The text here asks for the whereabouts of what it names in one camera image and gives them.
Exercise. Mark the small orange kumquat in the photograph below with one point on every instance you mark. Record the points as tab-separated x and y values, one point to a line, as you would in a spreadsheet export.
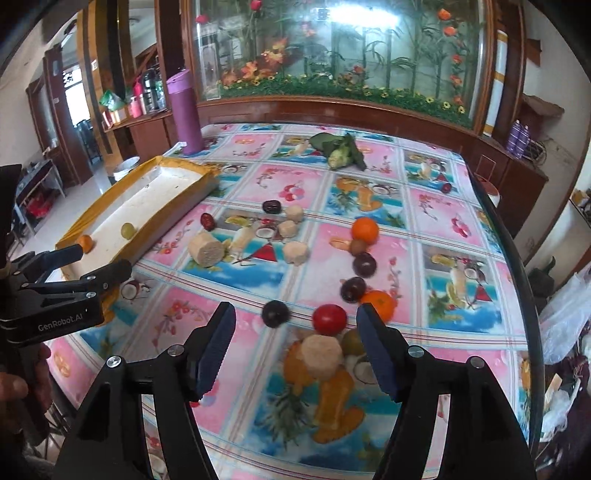
85	243

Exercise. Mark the brown kiwi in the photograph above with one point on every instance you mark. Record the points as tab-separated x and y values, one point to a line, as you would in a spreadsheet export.
358	247

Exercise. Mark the dark green round fruit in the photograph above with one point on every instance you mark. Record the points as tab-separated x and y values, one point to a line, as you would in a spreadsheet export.
353	342

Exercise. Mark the red tomato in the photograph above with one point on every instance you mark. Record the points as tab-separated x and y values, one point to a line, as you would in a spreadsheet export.
329	319

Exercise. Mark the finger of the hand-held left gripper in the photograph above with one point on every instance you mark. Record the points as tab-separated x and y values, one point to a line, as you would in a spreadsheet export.
69	251
115	271

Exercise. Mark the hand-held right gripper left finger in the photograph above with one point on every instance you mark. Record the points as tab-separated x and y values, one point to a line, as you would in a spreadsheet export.
217	350

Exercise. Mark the pink bottle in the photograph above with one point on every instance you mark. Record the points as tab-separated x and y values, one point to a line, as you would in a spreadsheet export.
135	105

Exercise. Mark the green bag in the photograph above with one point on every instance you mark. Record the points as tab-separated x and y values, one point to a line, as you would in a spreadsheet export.
111	99

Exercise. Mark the white foam tray yellow tape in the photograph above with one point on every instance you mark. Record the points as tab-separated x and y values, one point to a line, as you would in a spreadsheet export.
152	203

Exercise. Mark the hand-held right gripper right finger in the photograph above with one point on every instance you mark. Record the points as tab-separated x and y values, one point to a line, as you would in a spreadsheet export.
378	355

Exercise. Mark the tall purple thermos bottle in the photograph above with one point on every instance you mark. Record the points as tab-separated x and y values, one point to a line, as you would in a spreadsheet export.
184	110

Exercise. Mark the white plastic bag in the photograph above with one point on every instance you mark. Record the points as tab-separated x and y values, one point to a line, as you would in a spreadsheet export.
565	314

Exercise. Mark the orange mandarin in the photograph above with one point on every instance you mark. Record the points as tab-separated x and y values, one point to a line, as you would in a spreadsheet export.
383	302
364	230

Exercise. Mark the flower and bamboo glass panel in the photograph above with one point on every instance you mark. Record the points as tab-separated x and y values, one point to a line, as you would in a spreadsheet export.
346	46

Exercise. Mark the red bag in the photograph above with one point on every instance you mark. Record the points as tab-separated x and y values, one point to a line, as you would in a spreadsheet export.
39	205

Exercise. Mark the black thermos flask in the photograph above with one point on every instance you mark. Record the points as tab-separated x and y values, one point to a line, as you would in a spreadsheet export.
148	92

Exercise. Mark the dark date top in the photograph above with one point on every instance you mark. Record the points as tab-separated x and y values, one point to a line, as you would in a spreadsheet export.
271	206

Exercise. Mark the small beige cake top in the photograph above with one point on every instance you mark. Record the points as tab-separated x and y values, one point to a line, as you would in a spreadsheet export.
295	213

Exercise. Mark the white bucket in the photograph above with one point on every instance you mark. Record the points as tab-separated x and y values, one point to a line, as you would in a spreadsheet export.
125	167

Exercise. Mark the small beige cake middle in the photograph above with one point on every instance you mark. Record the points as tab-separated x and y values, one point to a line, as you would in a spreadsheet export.
287	228

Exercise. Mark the fruit print tablecloth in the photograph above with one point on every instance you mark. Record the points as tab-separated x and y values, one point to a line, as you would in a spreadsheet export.
277	182

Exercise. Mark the dark dining table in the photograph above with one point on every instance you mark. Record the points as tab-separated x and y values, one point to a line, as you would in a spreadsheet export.
39	177

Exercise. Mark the yellow-green round fruit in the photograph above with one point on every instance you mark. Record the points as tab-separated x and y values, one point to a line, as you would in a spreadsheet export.
128	230

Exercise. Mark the large beige cake roll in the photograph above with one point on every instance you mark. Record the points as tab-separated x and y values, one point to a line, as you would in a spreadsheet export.
207	249

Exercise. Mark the corn in green husk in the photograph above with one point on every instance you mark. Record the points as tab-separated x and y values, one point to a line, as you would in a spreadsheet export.
341	150

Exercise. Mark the red date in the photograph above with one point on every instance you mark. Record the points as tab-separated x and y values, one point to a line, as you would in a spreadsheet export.
207	220

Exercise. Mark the dark purple plum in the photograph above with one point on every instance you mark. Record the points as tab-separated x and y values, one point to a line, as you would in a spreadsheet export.
364	265
275	314
353	290

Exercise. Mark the small purple bottle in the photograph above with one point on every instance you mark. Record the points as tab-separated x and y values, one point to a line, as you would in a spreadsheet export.
527	138
515	136

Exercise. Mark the small beige cake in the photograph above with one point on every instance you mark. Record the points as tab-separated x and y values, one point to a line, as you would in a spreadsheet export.
287	228
295	213

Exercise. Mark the person's left hand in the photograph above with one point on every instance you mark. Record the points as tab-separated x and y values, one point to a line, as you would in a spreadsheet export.
14	386

